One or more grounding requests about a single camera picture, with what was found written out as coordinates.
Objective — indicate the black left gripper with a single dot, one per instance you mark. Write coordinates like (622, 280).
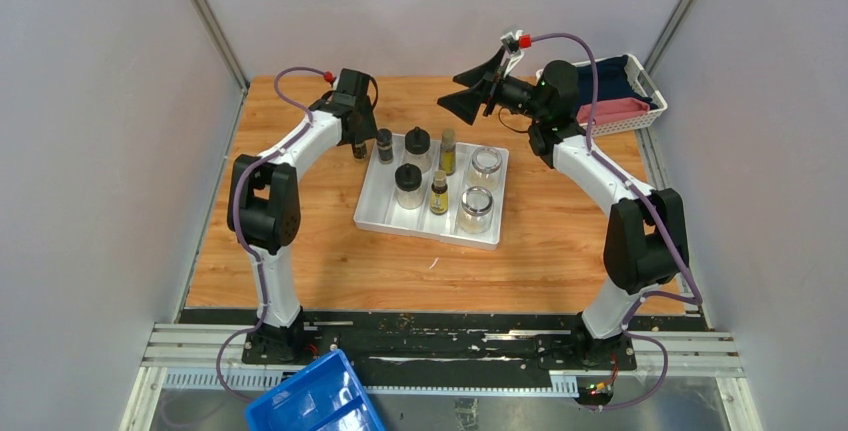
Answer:
(367, 130)

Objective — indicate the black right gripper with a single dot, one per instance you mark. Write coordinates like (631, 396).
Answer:
(466, 104)

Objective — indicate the small dark spice jar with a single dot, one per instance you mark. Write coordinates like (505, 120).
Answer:
(384, 146)
(359, 151)

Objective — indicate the glass jar with grains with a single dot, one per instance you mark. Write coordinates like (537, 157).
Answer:
(484, 168)

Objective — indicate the yellow label sauce bottle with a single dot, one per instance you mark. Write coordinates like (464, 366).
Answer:
(439, 198)
(447, 154)

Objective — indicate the black lid bead jar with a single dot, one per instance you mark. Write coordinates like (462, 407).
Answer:
(417, 144)
(408, 181)

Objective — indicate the glass jar front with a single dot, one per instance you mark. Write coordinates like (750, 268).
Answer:
(476, 210)

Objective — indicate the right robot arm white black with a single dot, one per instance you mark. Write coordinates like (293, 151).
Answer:
(645, 243)

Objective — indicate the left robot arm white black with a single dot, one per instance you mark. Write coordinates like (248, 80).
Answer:
(264, 209)

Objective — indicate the white divided organizer tray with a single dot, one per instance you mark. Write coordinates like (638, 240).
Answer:
(378, 209)

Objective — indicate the pink cloth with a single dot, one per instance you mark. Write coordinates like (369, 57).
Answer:
(610, 111)

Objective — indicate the navy blue cloth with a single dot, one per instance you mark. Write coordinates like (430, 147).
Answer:
(612, 80)

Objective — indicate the white plastic basket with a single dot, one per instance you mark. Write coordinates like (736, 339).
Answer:
(644, 86)

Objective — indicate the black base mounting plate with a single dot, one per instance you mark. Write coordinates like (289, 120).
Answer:
(448, 350)

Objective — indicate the blue plastic bin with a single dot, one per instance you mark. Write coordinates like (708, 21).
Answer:
(325, 395)

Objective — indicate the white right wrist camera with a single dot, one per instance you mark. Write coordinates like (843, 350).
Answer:
(514, 43)

